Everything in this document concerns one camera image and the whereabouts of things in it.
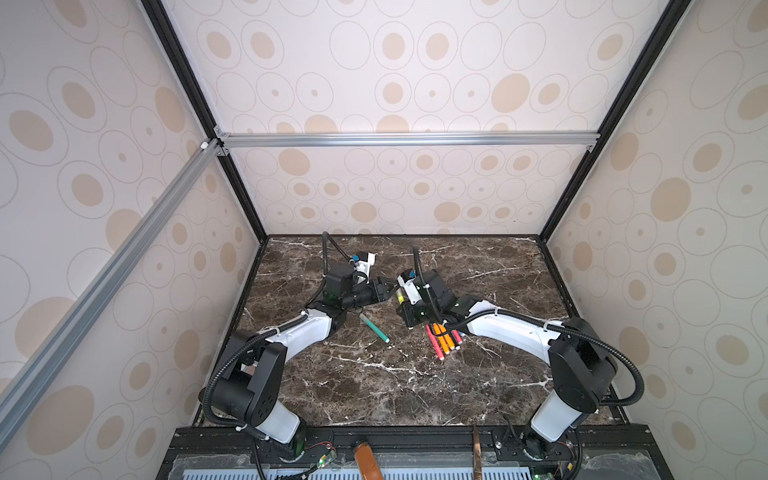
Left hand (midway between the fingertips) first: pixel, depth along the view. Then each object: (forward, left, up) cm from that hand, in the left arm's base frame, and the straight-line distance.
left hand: (406, 285), depth 81 cm
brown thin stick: (-37, -17, -19) cm, 45 cm away
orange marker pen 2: (-7, -11, -19) cm, 23 cm away
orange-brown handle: (-39, +10, -17) cm, 43 cm away
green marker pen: (-3, +9, -19) cm, 22 cm away
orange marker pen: (-7, -14, -19) cm, 25 cm away
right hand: (-1, -1, -9) cm, 9 cm away
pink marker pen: (-8, -9, -18) cm, 22 cm away
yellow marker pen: (-1, +2, -3) cm, 3 cm away
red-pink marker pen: (-6, -16, -18) cm, 25 cm away
